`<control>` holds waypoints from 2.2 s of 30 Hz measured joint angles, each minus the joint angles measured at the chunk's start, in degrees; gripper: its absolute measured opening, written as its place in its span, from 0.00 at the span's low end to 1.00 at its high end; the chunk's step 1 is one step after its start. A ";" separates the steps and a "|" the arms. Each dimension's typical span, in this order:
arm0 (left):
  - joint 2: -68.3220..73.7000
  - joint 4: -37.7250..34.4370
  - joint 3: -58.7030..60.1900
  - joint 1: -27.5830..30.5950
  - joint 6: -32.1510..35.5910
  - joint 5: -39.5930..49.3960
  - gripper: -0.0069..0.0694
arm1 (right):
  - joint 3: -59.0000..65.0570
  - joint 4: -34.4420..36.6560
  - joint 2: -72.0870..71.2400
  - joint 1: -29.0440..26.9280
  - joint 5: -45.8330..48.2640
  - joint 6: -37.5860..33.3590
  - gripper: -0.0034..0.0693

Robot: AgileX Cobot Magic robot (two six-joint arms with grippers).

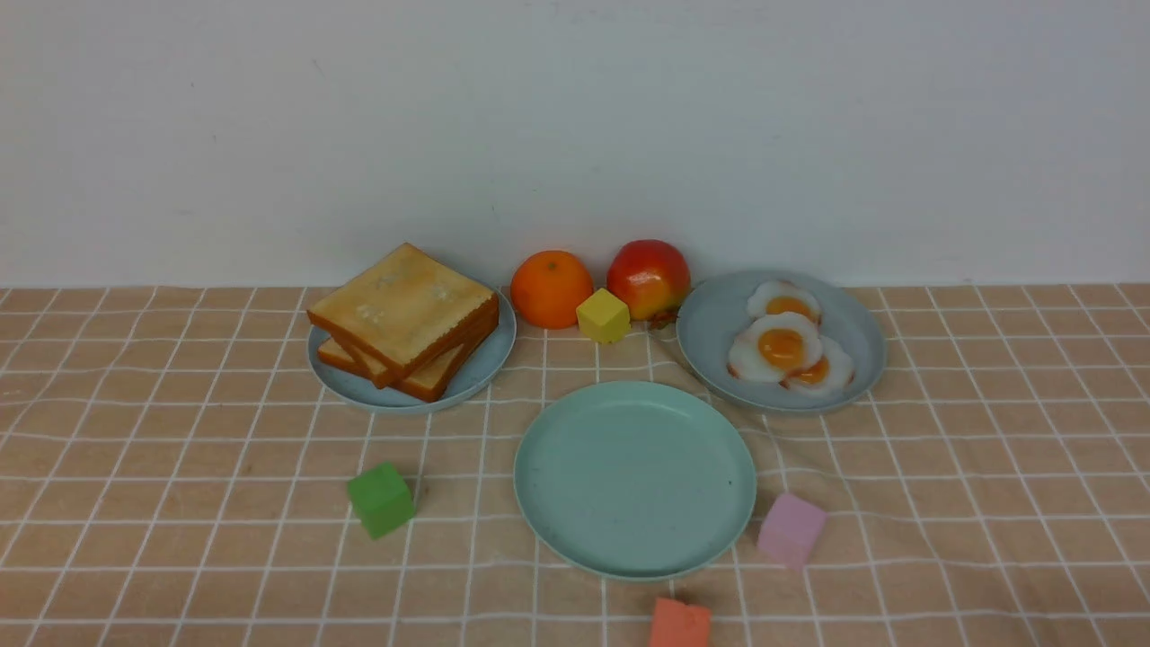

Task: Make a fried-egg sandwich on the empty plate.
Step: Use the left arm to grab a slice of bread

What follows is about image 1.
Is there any orange fruit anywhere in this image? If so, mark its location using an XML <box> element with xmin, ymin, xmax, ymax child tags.
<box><xmin>509</xmin><ymin>251</ymin><xmax>595</xmax><ymax>329</ymax></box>

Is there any red yellow apple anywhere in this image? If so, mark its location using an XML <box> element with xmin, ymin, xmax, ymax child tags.
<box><xmin>606</xmin><ymin>239</ymin><xmax>693</xmax><ymax>329</ymax></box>

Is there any checkered beige tablecloth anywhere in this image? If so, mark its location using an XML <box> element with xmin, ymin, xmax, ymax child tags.
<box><xmin>1</xmin><ymin>284</ymin><xmax>1149</xmax><ymax>646</ymax></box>

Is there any blue plate with toast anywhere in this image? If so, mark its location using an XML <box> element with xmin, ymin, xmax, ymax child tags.
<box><xmin>307</xmin><ymin>292</ymin><xmax>518</xmax><ymax>415</ymax></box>

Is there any yellow cube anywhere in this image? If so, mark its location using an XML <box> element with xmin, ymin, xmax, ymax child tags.
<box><xmin>576</xmin><ymin>288</ymin><xmax>630</xmax><ymax>344</ymax></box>

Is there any toast slice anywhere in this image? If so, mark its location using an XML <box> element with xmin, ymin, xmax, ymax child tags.
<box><xmin>307</xmin><ymin>242</ymin><xmax>500</xmax><ymax>386</ymax></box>
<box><xmin>316</xmin><ymin>337</ymin><xmax>374</xmax><ymax>380</ymax></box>
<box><xmin>350</xmin><ymin>313</ymin><xmax>500</xmax><ymax>403</ymax></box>

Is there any blue plate with eggs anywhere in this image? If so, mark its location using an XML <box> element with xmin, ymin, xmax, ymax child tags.
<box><xmin>677</xmin><ymin>270</ymin><xmax>888</xmax><ymax>413</ymax></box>

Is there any orange cube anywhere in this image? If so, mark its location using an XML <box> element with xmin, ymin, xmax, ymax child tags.
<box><xmin>647</xmin><ymin>598</ymin><xmax>712</xmax><ymax>647</ymax></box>

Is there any green cube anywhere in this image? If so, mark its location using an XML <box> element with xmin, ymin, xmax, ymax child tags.
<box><xmin>346</xmin><ymin>462</ymin><xmax>416</xmax><ymax>540</ymax></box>

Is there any fried egg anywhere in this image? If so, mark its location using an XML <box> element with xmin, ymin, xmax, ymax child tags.
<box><xmin>780</xmin><ymin>336</ymin><xmax>854</xmax><ymax>398</ymax></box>
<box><xmin>745</xmin><ymin>282</ymin><xmax>823</xmax><ymax>326</ymax></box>
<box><xmin>727</xmin><ymin>311</ymin><xmax>823</xmax><ymax>384</ymax></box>

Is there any green centre plate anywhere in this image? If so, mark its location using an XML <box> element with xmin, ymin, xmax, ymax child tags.
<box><xmin>512</xmin><ymin>382</ymin><xmax>758</xmax><ymax>581</ymax></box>

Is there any pink cube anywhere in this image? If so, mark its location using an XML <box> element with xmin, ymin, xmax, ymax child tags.
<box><xmin>756</xmin><ymin>492</ymin><xmax>828</xmax><ymax>571</ymax></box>

